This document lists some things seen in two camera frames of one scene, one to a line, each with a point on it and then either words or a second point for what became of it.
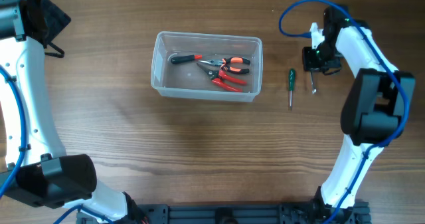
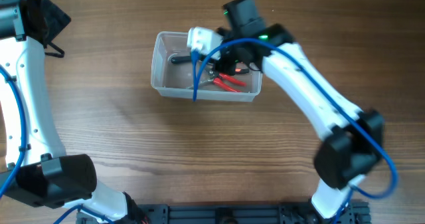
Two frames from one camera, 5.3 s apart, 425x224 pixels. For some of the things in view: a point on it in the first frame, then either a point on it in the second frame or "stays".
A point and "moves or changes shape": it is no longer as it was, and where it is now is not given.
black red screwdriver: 185,58 stays
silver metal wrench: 314,90 moves or changes shape
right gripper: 310,64 → 228,68
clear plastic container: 204,66 stays
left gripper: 58,19 stays
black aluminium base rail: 234,213 stays
